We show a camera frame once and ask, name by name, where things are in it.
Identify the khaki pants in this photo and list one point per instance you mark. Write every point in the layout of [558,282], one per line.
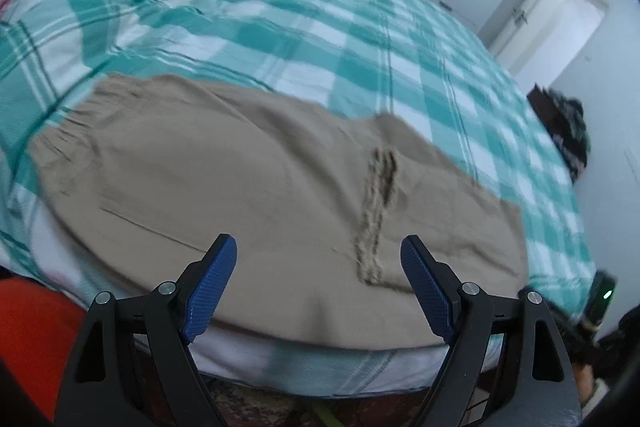
[225,187]

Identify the person's orange fleece clothing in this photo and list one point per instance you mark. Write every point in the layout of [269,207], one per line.
[35,342]

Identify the pile of dark clothes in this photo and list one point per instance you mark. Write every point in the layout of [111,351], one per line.
[570,132]

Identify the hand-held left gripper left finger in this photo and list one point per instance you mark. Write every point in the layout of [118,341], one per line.
[207,292]

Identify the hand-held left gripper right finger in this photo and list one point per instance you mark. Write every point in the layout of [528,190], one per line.
[430,292]

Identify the dark wooden nightstand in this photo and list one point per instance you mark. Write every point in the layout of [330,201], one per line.
[542,104]

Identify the white door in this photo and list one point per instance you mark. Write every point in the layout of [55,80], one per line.
[555,22]

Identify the teal checked duvet bed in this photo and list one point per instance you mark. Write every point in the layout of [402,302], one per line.
[300,32]

